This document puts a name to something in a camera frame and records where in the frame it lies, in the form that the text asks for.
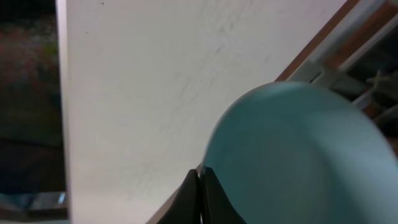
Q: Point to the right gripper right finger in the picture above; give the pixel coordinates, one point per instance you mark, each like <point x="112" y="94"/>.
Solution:
<point x="216" y="207"/>

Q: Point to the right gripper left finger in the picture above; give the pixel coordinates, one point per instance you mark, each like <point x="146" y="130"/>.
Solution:
<point x="186" y="206"/>

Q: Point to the light blue saucer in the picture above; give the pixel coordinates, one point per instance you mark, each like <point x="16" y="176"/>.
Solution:
<point x="289" y="152"/>

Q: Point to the grey dishwasher rack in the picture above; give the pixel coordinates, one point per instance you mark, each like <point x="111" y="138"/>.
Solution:
<point x="355" y="56"/>

